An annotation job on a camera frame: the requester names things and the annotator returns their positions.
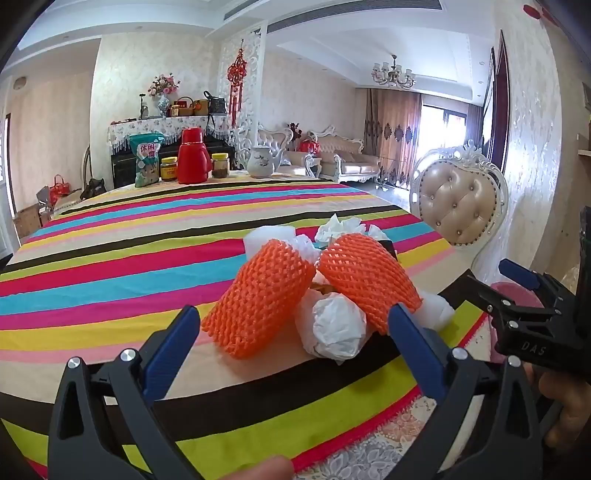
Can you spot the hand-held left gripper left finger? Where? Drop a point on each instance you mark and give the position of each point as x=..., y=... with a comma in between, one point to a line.
x=168, y=350

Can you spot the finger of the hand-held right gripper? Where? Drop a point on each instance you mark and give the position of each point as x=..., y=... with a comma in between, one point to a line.
x=489, y=295
x=519, y=273

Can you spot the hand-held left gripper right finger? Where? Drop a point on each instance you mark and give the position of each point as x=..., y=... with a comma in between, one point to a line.
x=415, y=350

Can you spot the pink trash bin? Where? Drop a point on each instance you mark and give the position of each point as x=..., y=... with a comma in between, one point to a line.
x=517, y=295

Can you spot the white plastic bag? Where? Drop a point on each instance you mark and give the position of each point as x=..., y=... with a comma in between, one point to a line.
x=334, y=327

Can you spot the orange foam net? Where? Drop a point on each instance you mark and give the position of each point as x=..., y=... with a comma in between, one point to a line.
x=364, y=277
x=258, y=300

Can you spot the person's right hand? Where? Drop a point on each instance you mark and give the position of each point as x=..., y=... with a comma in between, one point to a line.
x=558, y=397

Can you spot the person's left hand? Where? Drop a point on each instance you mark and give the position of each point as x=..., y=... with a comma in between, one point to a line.
x=265, y=468

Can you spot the cream tufted chair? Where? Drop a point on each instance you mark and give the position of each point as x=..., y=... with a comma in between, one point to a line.
x=461, y=203

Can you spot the floral table cover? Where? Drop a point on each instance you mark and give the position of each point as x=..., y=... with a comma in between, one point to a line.
x=388, y=438

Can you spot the striped tablecloth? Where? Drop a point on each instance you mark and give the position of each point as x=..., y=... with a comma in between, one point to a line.
x=138, y=258

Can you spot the dark brown curtain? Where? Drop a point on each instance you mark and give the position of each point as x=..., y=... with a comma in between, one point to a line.
x=475, y=124

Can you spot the dark bag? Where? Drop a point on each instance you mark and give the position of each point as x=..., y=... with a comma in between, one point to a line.
x=94, y=188

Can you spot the yellow lid jar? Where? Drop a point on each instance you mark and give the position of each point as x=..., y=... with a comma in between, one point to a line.
x=168, y=171

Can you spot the dark wooden door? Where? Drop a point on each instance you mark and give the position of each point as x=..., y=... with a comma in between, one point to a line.
x=502, y=92

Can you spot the black piano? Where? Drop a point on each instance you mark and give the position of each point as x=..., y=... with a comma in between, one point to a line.
x=122, y=168

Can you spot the brown patterned curtain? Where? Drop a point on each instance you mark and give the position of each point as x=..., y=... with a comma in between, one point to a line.
x=392, y=134

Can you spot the green snack bag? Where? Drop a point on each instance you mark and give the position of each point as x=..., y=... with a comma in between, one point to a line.
x=147, y=161

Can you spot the glass jar dark contents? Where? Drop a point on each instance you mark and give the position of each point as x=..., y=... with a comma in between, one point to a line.
x=220, y=167

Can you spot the red thermos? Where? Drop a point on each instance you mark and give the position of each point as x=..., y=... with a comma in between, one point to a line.
x=194, y=161

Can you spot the cardboard box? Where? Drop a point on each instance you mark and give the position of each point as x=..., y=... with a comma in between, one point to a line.
x=27, y=219

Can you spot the red bag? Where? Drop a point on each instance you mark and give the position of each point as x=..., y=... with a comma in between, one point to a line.
x=59, y=189

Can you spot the cream sofa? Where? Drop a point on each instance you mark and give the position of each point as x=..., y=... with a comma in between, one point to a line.
x=346, y=157

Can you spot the white teapot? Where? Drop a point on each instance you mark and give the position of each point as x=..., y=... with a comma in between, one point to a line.
x=261, y=164

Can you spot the white side table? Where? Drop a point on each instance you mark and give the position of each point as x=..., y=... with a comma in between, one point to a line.
x=314, y=164

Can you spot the lace piano cover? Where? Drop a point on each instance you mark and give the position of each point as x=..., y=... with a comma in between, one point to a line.
x=152, y=127

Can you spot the red gift box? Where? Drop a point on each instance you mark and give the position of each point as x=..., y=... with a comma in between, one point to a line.
x=308, y=146

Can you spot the chandelier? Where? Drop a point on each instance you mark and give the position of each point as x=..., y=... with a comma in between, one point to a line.
x=394, y=74

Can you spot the cream armchair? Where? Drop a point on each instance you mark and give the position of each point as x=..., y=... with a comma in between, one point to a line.
x=277, y=141

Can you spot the woven basket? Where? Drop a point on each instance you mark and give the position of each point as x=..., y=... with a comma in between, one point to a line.
x=184, y=110

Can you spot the flower vase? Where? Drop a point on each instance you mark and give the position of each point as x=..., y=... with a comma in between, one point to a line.
x=164, y=104

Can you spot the black handbag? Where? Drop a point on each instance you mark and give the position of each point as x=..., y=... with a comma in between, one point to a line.
x=217, y=106

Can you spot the dark red plant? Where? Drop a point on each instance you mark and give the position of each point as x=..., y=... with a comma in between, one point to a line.
x=294, y=129

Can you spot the white carved partition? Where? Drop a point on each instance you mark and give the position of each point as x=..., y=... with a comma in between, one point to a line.
x=247, y=92

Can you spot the red knot ornament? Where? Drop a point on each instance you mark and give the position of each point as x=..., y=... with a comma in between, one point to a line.
x=237, y=69

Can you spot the ceiling air vent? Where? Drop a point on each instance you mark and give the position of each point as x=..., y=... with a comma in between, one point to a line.
x=332, y=7

